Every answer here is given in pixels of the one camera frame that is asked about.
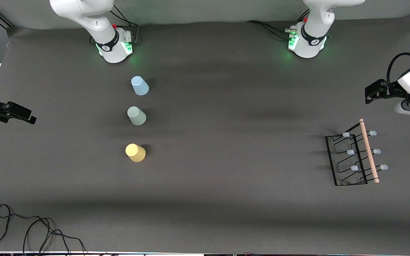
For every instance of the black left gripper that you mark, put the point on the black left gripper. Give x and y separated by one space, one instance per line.
391 90

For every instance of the pale green plastic cup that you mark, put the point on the pale green plastic cup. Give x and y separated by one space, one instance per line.
136 116

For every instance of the yellow plastic cup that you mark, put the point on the yellow plastic cup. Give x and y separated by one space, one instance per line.
135 153

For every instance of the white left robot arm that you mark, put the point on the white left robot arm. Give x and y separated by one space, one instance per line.
311 39

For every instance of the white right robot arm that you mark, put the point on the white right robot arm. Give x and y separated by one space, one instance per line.
101 39

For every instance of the light blue plastic cup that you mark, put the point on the light blue plastic cup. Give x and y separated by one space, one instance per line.
140 86

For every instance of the dark grey table cover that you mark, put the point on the dark grey table cover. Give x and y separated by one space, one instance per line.
262 213

